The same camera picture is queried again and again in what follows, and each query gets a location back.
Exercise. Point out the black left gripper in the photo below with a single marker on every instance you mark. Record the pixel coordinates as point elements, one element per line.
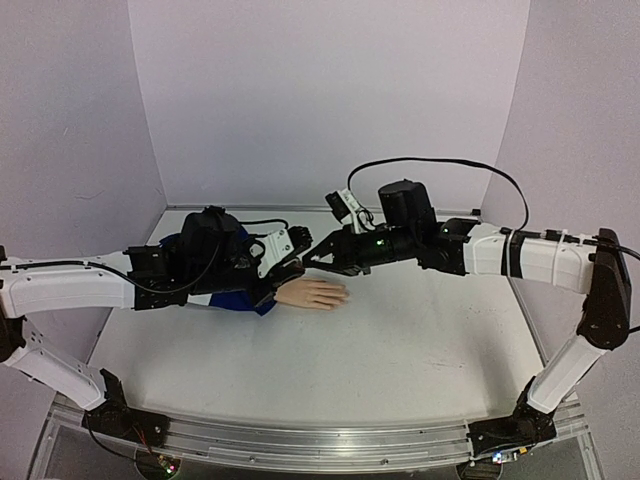
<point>280,274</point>

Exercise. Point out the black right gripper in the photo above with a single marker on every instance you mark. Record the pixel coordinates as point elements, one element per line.
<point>347,251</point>

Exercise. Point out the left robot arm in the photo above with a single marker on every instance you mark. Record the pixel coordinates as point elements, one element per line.
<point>32,286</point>

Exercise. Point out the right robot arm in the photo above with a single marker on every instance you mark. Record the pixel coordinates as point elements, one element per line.
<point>575,289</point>

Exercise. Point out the mannequin hand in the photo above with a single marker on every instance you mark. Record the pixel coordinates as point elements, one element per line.
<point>312,294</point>

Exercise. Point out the blue red white jacket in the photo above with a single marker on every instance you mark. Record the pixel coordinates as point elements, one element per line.
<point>227,300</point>

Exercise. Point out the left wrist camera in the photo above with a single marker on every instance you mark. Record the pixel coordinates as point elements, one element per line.
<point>278,248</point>

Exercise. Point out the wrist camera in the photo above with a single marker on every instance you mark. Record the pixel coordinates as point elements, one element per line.
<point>278,248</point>
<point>348,211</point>

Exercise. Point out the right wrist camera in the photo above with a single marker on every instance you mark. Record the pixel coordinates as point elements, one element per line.
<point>348,211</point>

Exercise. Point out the aluminium front rail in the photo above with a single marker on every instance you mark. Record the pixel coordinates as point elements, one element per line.
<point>324,450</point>

